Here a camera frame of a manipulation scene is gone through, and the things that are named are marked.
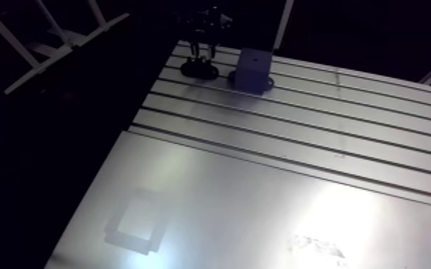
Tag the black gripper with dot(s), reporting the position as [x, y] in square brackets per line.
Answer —
[207, 23]

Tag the black oval holder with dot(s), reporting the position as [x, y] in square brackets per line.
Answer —
[199, 70]

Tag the dark blue-grey block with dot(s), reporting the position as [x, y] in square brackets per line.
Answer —
[252, 71]

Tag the white frame structure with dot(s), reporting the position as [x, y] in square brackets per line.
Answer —
[35, 64]

